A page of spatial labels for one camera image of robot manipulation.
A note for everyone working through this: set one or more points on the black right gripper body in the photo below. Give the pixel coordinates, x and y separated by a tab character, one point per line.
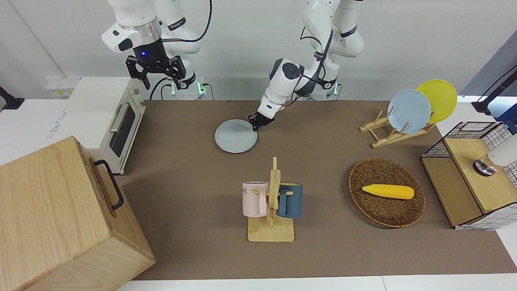
155	64

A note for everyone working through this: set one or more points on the wooden plate rack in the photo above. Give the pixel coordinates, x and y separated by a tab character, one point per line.
389	137

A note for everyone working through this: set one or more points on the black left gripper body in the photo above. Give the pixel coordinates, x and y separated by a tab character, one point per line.
262	119

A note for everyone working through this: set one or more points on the brown wicker basket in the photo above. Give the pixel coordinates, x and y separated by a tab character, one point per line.
383	210

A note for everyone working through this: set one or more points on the white wall power strip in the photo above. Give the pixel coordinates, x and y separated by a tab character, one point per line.
60	87

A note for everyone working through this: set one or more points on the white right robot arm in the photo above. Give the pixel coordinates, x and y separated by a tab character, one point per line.
137	20

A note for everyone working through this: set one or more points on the wooden cabinet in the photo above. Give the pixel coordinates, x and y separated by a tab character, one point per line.
48	218

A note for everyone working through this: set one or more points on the gray round plate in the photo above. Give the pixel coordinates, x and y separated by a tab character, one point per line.
235	137

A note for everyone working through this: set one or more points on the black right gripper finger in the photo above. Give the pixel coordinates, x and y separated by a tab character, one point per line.
146	82
180	82

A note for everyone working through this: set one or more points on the white toaster oven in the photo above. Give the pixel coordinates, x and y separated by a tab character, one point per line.
97	109

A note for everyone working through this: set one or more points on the yellow plate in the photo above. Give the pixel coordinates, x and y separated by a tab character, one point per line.
442	97

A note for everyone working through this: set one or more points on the yellow corn cob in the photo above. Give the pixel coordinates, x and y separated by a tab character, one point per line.
387	191

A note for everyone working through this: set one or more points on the light blue plate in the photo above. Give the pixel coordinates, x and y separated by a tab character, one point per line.
409	112

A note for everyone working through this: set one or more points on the pink mug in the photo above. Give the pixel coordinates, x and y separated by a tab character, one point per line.
252	200

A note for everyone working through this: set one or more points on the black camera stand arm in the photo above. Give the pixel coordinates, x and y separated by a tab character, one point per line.
490	97
10	101

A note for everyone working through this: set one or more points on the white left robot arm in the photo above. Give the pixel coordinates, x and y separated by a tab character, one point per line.
331	40

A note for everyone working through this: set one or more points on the dark blue mug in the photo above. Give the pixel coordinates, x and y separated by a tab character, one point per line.
293	200

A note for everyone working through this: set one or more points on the wooden mug tree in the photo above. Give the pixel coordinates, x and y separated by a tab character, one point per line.
271	232

